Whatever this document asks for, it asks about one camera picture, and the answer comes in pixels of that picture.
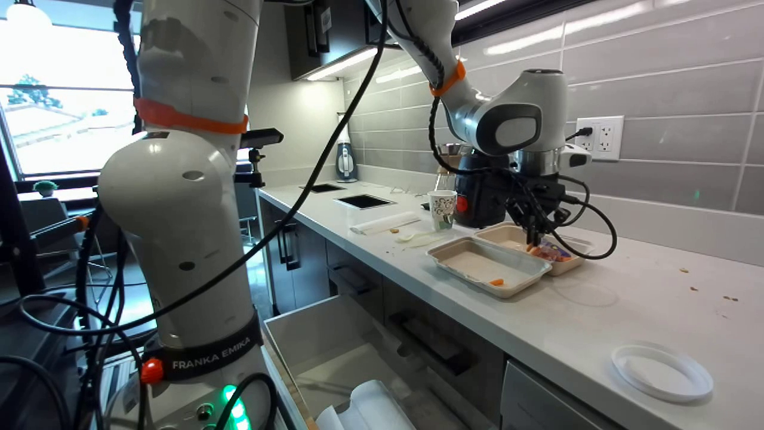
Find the grey base cabinet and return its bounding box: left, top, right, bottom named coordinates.
left=258, top=197, right=335, bottom=317

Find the glass pour-over carafe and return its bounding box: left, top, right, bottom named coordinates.
left=431, top=142, right=462, bottom=194

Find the black coffee grinder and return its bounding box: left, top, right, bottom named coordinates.
left=454, top=148, right=513, bottom=229

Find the clear plastic snack bag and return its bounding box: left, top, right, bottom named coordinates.
left=526, top=240, right=574, bottom=265

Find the white paper napkin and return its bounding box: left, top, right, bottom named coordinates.
left=347, top=209, right=424, bottom=240

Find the white wall outlet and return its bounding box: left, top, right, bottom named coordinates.
left=583, top=116, right=628, bottom=163

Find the black power cable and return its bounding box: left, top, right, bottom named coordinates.
left=563, top=125, right=597, bottom=145

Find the white plastic fork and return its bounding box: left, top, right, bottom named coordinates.
left=390, top=229, right=438, bottom=248

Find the open cabinet drawer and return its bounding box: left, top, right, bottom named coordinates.
left=260, top=294, right=509, bottom=430

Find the dark upper cabinet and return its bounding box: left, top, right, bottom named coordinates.
left=448, top=0, right=594, bottom=46

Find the clear soap dispenser bottle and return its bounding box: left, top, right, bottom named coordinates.
left=334, top=130, right=361, bottom=185

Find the patterned paper cup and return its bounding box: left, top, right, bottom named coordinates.
left=427, top=188, right=460, bottom=234

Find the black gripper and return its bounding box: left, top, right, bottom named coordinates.
left=506, top=169, right=568, bottom=248

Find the black camera on tripod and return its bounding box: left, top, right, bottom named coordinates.
left=236, top=126, right=287, bottom=191

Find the beige clamshell takeout container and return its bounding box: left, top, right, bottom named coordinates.
left=427, top=221, right=594, bottom=301

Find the round white plastic lid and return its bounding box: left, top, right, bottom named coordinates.
left=608, top=341, right=715, bottom=407

